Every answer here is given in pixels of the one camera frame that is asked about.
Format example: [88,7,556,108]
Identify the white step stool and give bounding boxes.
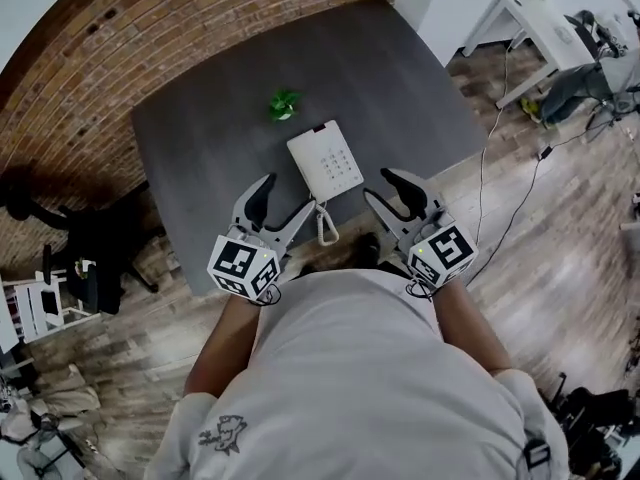
[9,270,89,343]

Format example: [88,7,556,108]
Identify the person's white shirt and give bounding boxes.
[147,267,571,480]

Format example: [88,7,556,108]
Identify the black strap buckle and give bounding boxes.
[522,437,551,469]

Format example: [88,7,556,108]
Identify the person's left forearm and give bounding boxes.
[183,287,266,397]

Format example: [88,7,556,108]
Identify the long white cable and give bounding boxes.
[474,42,514,242]

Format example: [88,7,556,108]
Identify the long black cable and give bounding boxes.
[467,127,606,287]

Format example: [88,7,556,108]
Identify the person's right forearm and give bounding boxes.
[432,275,514,377]

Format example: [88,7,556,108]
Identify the white desk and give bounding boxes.
[459,0,601,110]

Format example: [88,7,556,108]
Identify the small green potted plant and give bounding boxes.
[268,89,303,122]

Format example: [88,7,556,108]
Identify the person's right black shoe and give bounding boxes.
[352,232,384,269]

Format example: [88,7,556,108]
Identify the black bag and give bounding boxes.
[0,165,71,222]

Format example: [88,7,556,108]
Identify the white telephone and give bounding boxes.
[286,120,365,203]

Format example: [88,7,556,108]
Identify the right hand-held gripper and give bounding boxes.
[362,168,479,290]

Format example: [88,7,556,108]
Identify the black office chair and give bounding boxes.
[42,187,161,315]

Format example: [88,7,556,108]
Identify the beige cloth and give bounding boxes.
[29,365,101,414]

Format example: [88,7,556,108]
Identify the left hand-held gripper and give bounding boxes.
[207,172,317,302]

